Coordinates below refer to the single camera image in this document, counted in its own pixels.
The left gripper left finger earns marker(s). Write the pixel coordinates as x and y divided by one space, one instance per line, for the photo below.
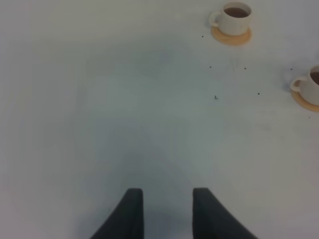
127 220

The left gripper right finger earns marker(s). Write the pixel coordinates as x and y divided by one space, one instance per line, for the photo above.
211 220

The near orange coaster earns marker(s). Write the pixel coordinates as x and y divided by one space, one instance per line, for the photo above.
303 103

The orange coaster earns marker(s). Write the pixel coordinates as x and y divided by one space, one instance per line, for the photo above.
231 40
303 103

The near white teacup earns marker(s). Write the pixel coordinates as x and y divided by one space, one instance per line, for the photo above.
307 86

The white teacup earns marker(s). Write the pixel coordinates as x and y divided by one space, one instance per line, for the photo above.
233 19
307 86

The far orange coaster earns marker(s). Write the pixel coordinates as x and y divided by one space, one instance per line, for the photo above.
231 40

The far white teacup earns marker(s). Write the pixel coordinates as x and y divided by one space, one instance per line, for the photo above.
233 19

